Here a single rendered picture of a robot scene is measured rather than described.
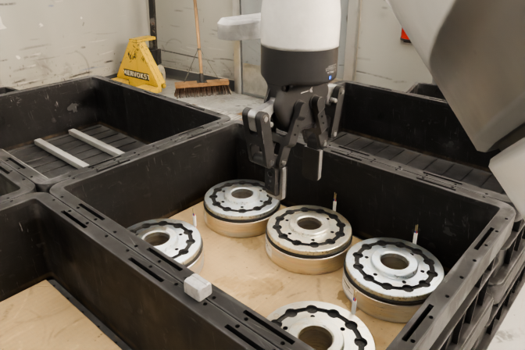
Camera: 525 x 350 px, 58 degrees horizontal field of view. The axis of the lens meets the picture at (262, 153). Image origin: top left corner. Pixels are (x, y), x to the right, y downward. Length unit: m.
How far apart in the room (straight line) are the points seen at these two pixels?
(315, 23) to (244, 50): 3.53
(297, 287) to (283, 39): 0.26
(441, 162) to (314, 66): 0.47
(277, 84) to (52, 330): 0.32
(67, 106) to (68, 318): 0.55
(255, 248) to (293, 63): 0.25
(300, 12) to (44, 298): 0.39
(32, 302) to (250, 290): 0.23
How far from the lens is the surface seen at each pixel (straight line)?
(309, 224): 0.59
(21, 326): 0.54
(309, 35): 0.43
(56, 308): 0.55
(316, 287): 0.53
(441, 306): 0.38
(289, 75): 0.43
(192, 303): 0.36
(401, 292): 0.49
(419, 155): 0.88
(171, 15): 4.49
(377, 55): 3.41
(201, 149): 0.66
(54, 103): 0.98
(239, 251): 0.58
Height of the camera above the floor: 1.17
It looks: 24 degrees down
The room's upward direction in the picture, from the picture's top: straight up
